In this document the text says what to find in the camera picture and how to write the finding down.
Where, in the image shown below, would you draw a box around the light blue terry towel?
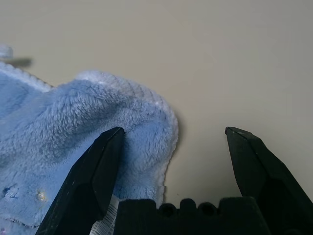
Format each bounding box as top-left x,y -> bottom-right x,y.
0,44 -> 179,235

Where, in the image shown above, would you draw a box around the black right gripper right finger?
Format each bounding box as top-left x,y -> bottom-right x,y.
224,126 -> 313,235

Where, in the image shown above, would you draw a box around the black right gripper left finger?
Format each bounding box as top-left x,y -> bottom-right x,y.
35,126 -> 126,235

